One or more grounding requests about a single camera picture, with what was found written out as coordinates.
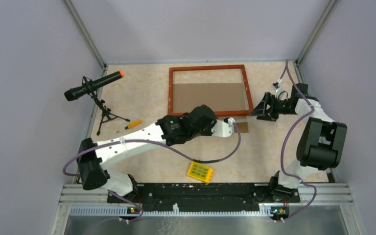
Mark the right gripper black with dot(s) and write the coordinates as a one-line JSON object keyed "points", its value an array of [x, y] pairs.
{"points": [[261, 110]]}

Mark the brown cardboard backing board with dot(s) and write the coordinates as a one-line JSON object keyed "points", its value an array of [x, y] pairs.
{"points": [[220, 97]]}

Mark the red wooden picture frame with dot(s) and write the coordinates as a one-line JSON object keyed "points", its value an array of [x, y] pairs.
{"points": [[207, 68]]}

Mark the yellow handled screwdriver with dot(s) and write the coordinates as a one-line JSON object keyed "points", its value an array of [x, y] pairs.
{"points": [[129, 126]]}

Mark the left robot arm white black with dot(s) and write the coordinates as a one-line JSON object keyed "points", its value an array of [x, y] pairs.
{"points": [[95, 158]]}

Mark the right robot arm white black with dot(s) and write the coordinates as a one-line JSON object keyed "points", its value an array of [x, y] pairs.
{"points": [[320, 146]]}

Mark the black mini tripod stand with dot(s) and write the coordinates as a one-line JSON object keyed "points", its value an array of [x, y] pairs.
{"points": [[106, 113]]}

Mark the black microphone orange tip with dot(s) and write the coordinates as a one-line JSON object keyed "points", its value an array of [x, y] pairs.
{"points": [[77, 92]]}

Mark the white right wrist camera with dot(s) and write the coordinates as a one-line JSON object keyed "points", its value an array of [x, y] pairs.
{"points": [[279, 91]]}

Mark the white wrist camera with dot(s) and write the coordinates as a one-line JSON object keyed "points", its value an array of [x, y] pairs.
{"points": [[279, 91], [223, 128]]}

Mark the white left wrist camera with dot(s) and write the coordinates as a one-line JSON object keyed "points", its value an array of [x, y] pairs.
{"points": [[223, 128]]}

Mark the white slotted cable duct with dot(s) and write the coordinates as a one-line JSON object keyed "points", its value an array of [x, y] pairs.
{"points": [[126, 211]]}

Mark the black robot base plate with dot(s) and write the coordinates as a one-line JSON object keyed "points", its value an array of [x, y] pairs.
{"points": [[213, 197]]}

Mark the aluminium rail frame front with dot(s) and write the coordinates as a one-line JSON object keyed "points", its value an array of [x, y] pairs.
{"points": [[313, 194]]}

